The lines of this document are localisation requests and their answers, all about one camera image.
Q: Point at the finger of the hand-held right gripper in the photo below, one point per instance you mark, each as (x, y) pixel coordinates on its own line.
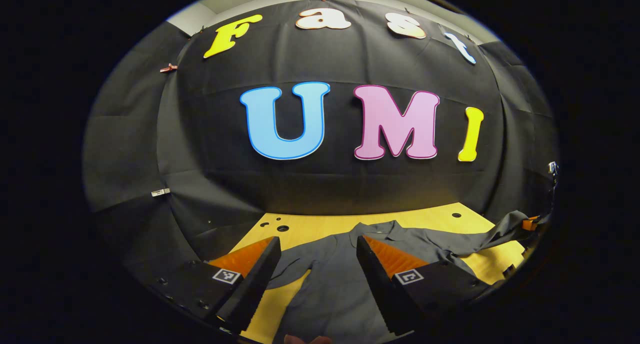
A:
(530, 223)

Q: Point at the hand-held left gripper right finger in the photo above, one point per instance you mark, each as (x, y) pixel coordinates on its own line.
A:
(380, 294)

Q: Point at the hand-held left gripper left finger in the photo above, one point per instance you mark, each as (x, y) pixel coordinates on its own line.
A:
(252, 289)

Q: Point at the grey button-up shirt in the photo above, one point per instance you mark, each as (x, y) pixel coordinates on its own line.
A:
(330, 294)

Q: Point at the black backdrop cloth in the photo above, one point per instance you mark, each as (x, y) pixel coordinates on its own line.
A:
(350, 184)

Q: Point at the small white clip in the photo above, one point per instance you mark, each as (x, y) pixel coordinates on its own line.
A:
(160, 192)

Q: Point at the small red clip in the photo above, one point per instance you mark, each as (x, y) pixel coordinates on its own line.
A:
(169, 68)

